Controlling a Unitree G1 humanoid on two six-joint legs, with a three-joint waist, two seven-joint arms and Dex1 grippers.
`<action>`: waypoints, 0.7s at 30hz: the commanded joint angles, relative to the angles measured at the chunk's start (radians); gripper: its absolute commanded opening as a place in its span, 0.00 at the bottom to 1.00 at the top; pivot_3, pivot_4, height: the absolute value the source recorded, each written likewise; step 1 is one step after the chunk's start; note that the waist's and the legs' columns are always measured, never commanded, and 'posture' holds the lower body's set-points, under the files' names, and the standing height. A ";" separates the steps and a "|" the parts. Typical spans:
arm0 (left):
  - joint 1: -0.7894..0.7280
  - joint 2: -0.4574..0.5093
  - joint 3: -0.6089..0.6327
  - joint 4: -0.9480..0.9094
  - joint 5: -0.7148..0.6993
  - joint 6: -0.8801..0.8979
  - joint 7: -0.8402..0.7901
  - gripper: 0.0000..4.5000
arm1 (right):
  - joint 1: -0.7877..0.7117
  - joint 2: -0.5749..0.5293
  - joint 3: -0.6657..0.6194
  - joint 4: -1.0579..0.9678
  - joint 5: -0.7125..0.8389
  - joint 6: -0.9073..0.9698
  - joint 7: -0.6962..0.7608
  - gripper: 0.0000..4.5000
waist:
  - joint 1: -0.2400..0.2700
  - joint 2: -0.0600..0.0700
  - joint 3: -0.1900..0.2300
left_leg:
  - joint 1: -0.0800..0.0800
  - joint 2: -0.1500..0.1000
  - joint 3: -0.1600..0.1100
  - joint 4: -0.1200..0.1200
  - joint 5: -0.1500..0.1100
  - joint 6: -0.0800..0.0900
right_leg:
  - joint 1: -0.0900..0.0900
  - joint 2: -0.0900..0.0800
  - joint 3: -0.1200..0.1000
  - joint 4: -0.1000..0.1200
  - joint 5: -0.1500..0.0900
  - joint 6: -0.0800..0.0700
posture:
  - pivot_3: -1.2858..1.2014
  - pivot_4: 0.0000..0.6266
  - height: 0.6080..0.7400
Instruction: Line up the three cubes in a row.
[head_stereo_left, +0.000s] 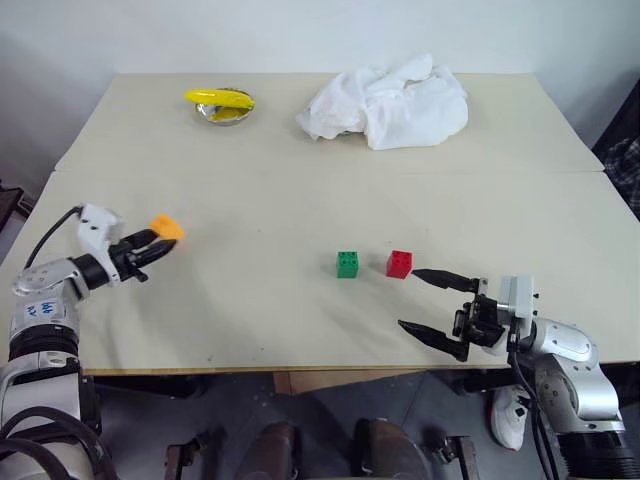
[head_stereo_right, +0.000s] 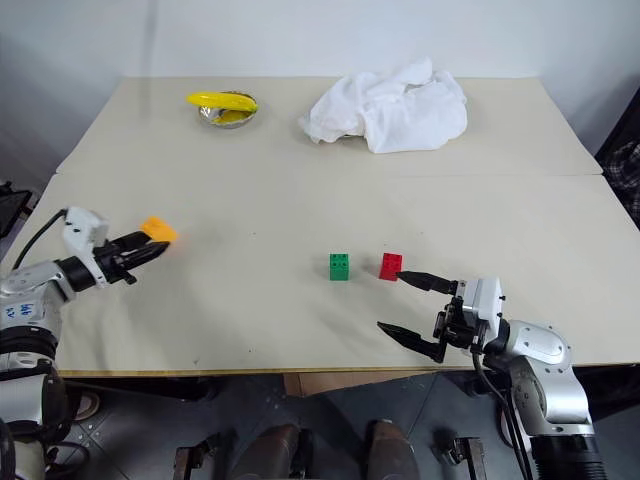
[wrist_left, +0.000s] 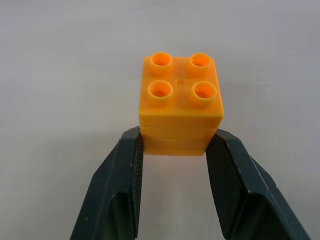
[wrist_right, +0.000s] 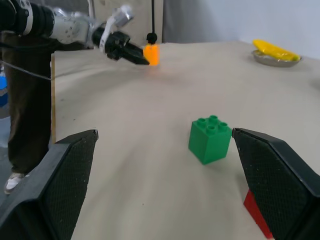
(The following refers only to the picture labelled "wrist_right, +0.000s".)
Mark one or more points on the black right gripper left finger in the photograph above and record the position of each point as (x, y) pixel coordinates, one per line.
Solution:
(50, 190)

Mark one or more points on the green toy brick cube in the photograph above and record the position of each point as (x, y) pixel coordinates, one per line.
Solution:
(208, 145)

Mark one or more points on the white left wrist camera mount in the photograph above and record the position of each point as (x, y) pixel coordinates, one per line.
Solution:
(122, 15)

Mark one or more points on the blue container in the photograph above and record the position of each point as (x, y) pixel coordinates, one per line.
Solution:
(3, 87)

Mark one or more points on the orange toy brick cube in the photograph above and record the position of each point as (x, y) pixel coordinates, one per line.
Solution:
(153, 53)

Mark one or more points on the round metal plate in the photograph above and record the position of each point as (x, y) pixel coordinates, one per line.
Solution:
(272, 62)

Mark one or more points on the red toy brick cube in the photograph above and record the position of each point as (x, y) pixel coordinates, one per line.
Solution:
(253, 207)

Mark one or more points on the yellow banana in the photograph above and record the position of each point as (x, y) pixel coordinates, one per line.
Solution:
(272, 50)

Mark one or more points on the white sneaker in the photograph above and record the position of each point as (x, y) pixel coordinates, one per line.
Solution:
(13, 182)

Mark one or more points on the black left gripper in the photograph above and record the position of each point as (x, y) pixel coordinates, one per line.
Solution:
(116, 43)

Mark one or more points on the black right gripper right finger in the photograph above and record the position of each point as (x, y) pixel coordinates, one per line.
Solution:
(277, 185)

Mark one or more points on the person's brown trousers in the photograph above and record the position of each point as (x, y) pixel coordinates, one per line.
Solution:
(27, 112)

